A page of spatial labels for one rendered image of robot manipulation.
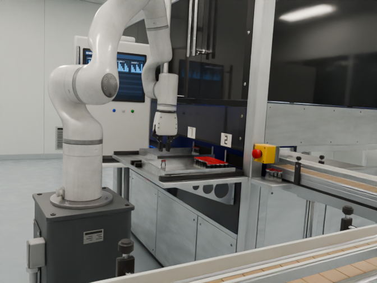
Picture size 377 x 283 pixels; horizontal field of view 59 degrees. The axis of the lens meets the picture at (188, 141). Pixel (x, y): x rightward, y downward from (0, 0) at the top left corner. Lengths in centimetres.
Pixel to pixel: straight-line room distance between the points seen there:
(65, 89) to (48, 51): 569
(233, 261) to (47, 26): 647
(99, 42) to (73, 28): 579
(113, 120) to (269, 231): 118
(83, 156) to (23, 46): 574
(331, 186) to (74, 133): 90
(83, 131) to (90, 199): 21
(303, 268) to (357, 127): 148
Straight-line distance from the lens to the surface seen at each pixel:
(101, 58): 104
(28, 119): 670
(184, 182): 131
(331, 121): 178
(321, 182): 135
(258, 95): 145
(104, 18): 114
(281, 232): 169
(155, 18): 136
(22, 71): 669
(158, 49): 138
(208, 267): 50
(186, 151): 203
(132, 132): 225
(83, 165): 105
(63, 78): 107
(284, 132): 156
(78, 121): 105
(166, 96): 142
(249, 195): 149
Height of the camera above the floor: 119
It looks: 7 degrees down
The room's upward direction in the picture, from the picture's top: 3 degrees clockwise
